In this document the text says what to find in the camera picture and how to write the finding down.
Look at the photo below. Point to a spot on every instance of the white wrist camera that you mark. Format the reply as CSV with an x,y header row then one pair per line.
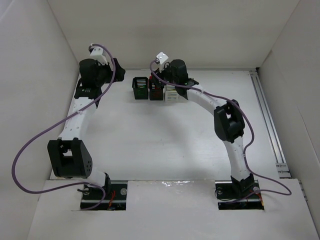
x,y
97,53
161,58

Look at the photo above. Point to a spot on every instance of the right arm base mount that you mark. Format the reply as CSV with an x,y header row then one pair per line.
x,y
228,198

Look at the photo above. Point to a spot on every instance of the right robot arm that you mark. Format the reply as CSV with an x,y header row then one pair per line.
x,y
229,121

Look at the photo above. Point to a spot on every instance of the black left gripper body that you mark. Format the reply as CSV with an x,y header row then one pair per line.
x,y
117,72

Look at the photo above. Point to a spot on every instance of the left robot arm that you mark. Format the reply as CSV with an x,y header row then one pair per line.
x,y
69,157

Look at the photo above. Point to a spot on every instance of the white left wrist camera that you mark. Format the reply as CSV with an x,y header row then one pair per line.
x,y
97,53

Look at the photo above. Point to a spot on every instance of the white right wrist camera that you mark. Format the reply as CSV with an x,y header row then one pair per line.
x,y
161,58

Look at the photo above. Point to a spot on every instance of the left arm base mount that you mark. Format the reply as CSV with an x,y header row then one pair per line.
x,y
116,200

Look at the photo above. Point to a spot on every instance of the black slotted bin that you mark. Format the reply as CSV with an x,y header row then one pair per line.
x,y
156,93
140,81

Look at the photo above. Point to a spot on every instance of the black slotted bin far left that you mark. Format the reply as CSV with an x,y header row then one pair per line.
x,y
140,81

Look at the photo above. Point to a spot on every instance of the aluminium rail right side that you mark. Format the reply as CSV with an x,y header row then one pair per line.
x,y
280,160

